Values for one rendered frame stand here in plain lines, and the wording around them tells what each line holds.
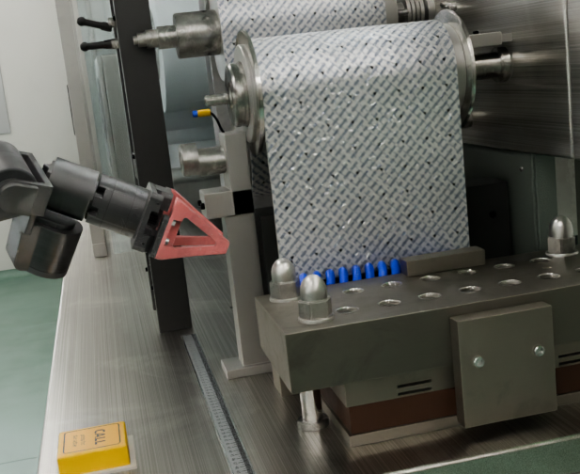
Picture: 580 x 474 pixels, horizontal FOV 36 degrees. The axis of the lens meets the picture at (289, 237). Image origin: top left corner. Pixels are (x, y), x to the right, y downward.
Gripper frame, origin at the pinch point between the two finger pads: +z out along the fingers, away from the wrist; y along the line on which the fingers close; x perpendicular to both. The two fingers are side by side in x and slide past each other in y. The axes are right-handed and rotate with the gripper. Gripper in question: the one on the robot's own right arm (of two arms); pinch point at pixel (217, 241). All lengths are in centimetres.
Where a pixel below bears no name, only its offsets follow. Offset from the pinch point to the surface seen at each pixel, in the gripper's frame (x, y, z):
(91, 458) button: -23.1, 12.8, -6.4
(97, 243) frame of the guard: -23, -103, -8
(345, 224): 6.7, -1.2, 13.7
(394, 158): 15.9, -1.4, 16.4
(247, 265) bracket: -2.8, -9.0, 6.2
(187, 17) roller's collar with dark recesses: 24.5, -30.1, -10.0
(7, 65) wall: -4, -556, -86
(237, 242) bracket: -0.5, -9.0, 3.9
